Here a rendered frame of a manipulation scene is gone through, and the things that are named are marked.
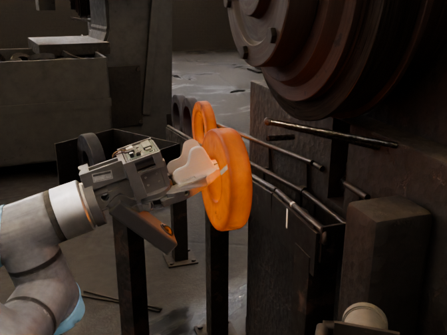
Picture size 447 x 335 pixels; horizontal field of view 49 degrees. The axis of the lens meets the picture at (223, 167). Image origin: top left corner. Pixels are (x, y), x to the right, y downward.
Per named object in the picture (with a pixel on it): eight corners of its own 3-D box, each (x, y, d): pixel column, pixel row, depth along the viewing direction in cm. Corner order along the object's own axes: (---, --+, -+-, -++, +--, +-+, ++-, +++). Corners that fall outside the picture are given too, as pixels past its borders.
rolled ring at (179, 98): (179, 95, 184) (188, 94, 185) (169, 93, 202) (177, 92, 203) (183, 143, 188) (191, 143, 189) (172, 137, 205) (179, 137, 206)
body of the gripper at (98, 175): (165, 149, 66) (77, 181, 64) (183, 204, 70) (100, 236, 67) (154, 135, 73) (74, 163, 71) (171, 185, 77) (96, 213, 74)
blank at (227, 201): (227, 236, 81) (207, 238, 80) (212, 146, 84) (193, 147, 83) (261, 218, 66) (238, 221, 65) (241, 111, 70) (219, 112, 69)
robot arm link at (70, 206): (70, 249, 67) (68, 223, 74) (102, 236, 68) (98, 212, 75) (48, 201, 64) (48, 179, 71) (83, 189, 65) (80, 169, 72)
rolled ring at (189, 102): (191, 97, 168) (201, 96, 169) (179, 97, 185) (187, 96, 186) (195, 151, 171) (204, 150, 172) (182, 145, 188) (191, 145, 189)
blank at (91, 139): (88, 163, 142) (76, 165, 140) (89, 120, 132) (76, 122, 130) (106, 201, 133) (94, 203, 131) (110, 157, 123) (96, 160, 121)
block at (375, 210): (388, 321, 84) (405, 191, 77) (419, 351, 77) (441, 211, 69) (332, 334, 81) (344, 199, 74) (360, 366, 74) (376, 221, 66)
